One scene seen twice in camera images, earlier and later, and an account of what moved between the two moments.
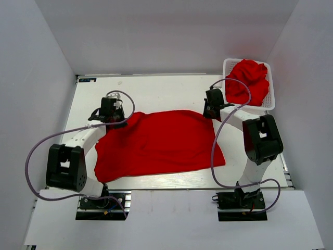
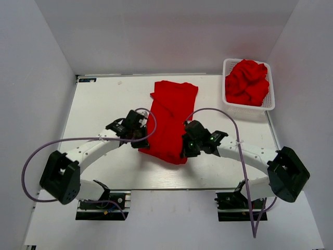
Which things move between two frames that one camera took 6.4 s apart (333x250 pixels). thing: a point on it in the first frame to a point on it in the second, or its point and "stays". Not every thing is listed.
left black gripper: x=120 y=110 to x=143 y=144
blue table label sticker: x=87 y=80 stays
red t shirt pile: x=253 y=75 stays
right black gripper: x=206 y=114 to x=186 y=152
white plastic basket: x=269 y=103 stays
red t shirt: x=158 y=141 to x=173 y=105
